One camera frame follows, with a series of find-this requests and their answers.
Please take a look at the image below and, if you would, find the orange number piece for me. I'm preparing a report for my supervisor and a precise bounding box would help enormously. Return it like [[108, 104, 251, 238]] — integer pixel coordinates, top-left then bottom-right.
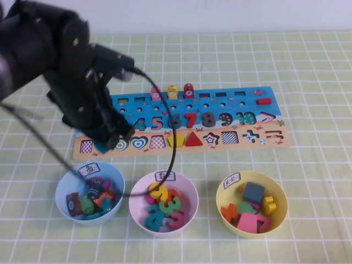
[[167, 189, 183, 205]]

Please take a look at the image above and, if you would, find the light blue plastic bowl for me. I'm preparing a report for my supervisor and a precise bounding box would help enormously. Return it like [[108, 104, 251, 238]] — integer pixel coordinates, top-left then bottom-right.
[[54, 161, 126, 227]]

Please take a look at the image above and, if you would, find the yellow pentagon piece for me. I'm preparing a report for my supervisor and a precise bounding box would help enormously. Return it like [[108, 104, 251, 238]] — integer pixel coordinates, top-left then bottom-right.
[[167, 133, 186, 149]]

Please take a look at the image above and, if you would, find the magenta shape piece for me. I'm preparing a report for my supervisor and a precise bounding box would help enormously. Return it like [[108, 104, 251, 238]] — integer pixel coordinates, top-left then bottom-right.
[[250, 194, 267, 212]]

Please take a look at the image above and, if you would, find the white paper label sticker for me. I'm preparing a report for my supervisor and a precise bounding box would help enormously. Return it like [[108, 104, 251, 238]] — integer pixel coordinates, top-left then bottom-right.
[[223, 172, 241, 189], [155, 170, 177, 183], [78, 163, 104, 179]]

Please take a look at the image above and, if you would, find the dark blue square piece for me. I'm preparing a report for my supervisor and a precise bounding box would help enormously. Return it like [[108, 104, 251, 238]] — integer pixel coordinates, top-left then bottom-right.
[[243, 181, 266, 205]]

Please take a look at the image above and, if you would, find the green number three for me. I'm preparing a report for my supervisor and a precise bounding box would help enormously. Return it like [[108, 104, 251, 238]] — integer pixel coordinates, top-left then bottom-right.
[[158, 196, 183, 218]]

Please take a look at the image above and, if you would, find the yellow equals sign piece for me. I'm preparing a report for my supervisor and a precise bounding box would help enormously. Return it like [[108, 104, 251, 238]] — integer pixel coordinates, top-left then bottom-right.
[[261, 196, 277, 217]]

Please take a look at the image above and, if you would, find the dark blue number six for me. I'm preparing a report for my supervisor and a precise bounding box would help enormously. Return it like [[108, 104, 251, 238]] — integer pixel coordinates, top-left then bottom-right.
[[168, 114, 184, 130]]

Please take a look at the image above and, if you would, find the red fish peg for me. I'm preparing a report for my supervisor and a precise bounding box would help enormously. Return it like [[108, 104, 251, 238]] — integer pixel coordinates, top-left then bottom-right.
[[183, 83, 195, 99]]

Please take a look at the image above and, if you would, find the green round piece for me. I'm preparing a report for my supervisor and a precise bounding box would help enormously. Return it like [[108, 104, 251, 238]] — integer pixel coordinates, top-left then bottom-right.
[[236, 201, 259, 217]]

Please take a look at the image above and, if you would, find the black camera cable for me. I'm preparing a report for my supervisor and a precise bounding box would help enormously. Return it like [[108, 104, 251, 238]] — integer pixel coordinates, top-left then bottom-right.
[[0, 65, 178, 199]]

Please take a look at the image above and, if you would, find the orange fish piece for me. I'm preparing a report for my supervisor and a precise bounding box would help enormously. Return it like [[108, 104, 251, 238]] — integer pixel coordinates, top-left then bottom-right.
[[93, 188, 116, 210]]

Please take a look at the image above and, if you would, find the orange cross sign piece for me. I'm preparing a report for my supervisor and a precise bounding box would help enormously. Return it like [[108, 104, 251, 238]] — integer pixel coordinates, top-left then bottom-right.
[[221, 203, 240, 224]]

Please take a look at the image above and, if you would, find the teal heart piece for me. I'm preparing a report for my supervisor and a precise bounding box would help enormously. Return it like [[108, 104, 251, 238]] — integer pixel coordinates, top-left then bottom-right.
[[92, 139, 110, 155]]

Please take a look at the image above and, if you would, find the red triangle piece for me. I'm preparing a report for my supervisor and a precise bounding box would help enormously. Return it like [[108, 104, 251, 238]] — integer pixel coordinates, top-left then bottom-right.
[[185, 131, 204, 147]]

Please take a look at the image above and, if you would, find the yellow plastic bowl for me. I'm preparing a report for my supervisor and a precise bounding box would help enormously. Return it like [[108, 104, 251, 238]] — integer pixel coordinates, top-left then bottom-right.
[[216, 170, 289, 239]]

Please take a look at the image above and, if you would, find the green fish piece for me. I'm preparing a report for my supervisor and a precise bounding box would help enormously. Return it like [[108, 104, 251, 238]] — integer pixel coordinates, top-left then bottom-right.
[[79, 195, 96, 216]]

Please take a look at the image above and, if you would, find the colourful wooden puzzle board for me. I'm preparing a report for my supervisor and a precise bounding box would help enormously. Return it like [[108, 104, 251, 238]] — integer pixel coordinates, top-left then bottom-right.
[[73, 86, 292, 161]]

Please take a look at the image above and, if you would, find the green checked tablecloth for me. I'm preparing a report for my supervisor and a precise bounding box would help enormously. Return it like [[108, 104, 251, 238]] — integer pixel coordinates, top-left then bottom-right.
[[0, 31, 352, 264]]

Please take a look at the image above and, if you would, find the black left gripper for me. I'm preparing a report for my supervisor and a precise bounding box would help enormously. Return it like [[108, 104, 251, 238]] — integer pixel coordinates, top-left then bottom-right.
[[45, 65, 136, 151]]

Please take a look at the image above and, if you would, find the pink trapezoid piece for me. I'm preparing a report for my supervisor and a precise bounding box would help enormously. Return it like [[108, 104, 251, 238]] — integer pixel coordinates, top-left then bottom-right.
[[236, 212, 259, 233]]

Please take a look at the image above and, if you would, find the pink plastic bowl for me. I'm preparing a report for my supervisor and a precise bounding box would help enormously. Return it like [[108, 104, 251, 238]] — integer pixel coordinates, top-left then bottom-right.
[[128, 170, 199, 238]]

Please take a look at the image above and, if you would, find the purple striped fish piece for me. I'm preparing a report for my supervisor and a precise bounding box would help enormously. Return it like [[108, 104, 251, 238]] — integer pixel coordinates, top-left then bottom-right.
[[87, 178, 105, 199]]

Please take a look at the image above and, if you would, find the pink fish peg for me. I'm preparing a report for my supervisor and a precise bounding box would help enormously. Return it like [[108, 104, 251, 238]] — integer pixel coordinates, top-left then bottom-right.
[[150, 85, 162, 101]]

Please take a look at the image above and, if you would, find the yellow number nine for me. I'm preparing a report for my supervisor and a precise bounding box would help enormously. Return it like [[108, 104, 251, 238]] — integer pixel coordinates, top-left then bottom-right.
[[148, 183, 169, 205]]

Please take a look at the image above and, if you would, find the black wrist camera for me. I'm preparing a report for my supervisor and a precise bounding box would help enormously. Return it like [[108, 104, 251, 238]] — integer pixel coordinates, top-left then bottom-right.
[[90, 43, 136, 82]]

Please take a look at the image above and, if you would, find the magenta number five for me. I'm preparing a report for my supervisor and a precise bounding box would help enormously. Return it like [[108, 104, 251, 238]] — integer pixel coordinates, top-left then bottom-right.
[[168, 210, 186, 230]]

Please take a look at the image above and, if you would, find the pink greater-than sign piece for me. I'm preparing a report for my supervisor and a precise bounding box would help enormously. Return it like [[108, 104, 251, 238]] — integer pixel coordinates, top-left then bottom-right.
[[255, 215, 273, 233]]

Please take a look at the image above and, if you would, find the brown fish piece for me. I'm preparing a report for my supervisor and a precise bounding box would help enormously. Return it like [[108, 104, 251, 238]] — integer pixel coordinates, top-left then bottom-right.
[[67, 192, 83, 217]]

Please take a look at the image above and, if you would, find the red number seven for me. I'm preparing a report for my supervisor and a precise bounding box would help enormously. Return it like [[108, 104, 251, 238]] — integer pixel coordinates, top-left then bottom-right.
[[184, 112, 200, 129]]

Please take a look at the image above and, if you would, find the teal number four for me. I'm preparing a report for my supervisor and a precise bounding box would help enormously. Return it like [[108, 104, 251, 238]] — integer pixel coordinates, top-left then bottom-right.
[[144, 204, 169, 232]]

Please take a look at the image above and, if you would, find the yellow fish peg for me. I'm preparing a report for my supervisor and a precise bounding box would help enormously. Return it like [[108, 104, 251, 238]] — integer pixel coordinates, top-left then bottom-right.
[[167, 84, 179, 100]]

